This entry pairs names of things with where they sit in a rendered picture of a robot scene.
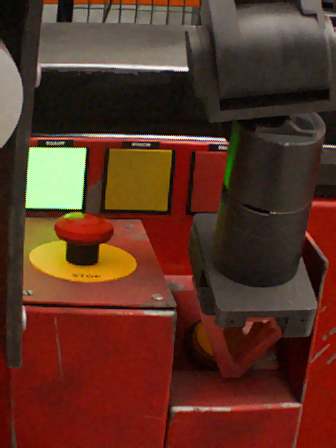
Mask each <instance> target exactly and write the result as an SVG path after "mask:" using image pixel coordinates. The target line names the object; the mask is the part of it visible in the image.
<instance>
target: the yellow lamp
mask: <svg viewBox="0 0 336 448"><path fill-rule="evenodd" d="M171 158H172V151H170V150H141V149H112V148H110V149H109V158H108V173H107V187H106V201H105V209H119V210H157V211H167V205H168V194H169V181H170V170H171Z"/></svg>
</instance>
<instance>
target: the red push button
mask: <svg viewBox="0 0 336 448"><path fill-rule="evenodd" d="M54 231H55V234H56V236H57V237H58V238H59V239H60V240H62V241H64V242H67V243H66V261H67V262H69V263H71V264H74V265H80V266H89V265H94V264H96V263H98V262H99V247H100V244H104V243H106V242H108V241H109V240H110V239H111V238H112V236H113V235H114V227H113V224H112V222H111V221H110V220H108V219H107V218H105V217H103V216H101V215H99V214H96V213H90V212H72V213H68V214H66V215H63V216H61V217H60V218H59V219H57V220H56V222H55V225H54Z"/></svg>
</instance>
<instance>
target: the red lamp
mask: <svg viewBox="0 0 336 448"><path fill-rule="evenodd" d="M226 158H227V152H199V151H197V152H196V159H195V169H194V180H193V192H192V202H191V211H196V212H218V206H219V200H220V194H221V189H222V183H223V175H224V170H225V164H226Z"/></svg>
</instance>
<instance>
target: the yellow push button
mask: <svg viewBox="0 0 336 448"><path fill-rule="evenodd" d="M222 332H223V335H224V338H225V342H226V345H227V348H228V351H229V353H230V354H235V353H237V351H238V349H239V347H240V346H241V344H242V343H243V341H244V340H245V338H246V337H245V334H244V332H243V330H242V328H241V327H226V328H225V329H223V330H222ZM190 347H191V351H192V353H193V355H194V356H195V358H196V359H197V360H199V361H200V362H202V363H203V364H205V365H207V366H209V367H212V368H218V366H217V363H216V360H215V357H214V355H213V352H212V349H211V346H210V343H209V341H208V338H207V335H206V333H205V330H204V327H203V325H202V322H201V321H200V322H199V323H198V324H197V325H196V327H195V328H194V331H193V334H192V337H191V340H190Z"/></svg>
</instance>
